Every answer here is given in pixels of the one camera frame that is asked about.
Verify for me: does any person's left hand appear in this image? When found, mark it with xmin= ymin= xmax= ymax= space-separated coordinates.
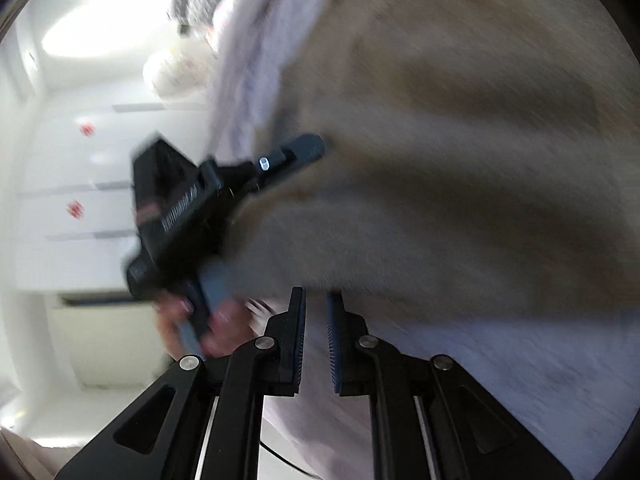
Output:
xmin=153 ymin=292 xmax=255 ymax=361

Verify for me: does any black cable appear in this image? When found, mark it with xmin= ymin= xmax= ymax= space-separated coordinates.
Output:
xmin=257 ymin=439 xmax=321 ymax=478

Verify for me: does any white floral bag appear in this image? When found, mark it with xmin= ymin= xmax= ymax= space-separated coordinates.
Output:
xmin=142 ymin=37 xmax=217 ymax=100

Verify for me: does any olive knit sweater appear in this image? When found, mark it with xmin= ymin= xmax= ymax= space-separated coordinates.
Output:
xmin=212 ymin=0 xmax=639 ymax=316

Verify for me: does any white wardrobe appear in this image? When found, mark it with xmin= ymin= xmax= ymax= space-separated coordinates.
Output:
xmin=0 ymin=0 xmax=222 ymax=391

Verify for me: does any lavender embossed bedspread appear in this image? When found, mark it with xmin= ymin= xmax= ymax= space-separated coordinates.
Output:
xmin=202 ymin=0 xmax=639 ymax=479

